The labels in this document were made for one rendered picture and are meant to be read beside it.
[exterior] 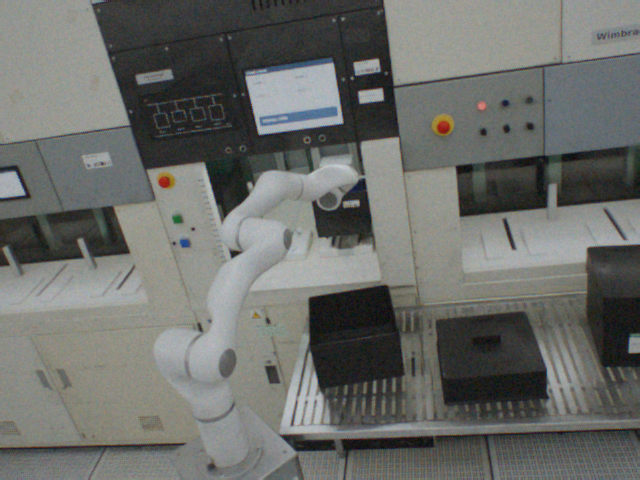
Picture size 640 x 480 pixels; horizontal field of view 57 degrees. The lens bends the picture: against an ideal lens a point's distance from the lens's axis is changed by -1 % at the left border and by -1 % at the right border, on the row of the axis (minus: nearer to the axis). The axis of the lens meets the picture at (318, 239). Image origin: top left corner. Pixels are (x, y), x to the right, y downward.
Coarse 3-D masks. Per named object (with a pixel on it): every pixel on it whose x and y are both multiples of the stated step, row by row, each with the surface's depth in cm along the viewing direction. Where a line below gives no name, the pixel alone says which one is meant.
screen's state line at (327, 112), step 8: (296, 112) 191; (304, 112) 191; (312, 112) 191; (320, 112) 190; (328, 112) 190; (336, 112) 190; (264, 120) 194; (272, 120) 194; (280, 120) 193; (288, 120) 193; (296, 120) 193; (304, 120) 192
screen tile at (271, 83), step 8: (256, 80) 188; (264, 80) 187; (272, 80) 187; (288, 80) 187; (256, 88) 189; (264, 88) 189; (272, 88) 188; (280, 88) 188; (288, 88) 188; (288, 96) 189; (256, 104) 192; (264, 104) 191; (272, 104) 191; (280, 104) 191; (288, 104) 190; (264, 112) 192
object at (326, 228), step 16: (336, 160) 230; (352, 192) 225; (320, 208) 229; (336, 208) 229; (352, 208) 228; (368, 208) 228; (320, 224) 233; (336, 224) 232; (352, 224) 231; (368, 224) 230
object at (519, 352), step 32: (448, 320) 192; (480, 320) 189; (512, 320) 186; (448, 352) 178; (480, 352) 175; (512, 352) 173; (448, 384) 169; (480, 384) 168; (512, 384) 167; (544, 384) 166
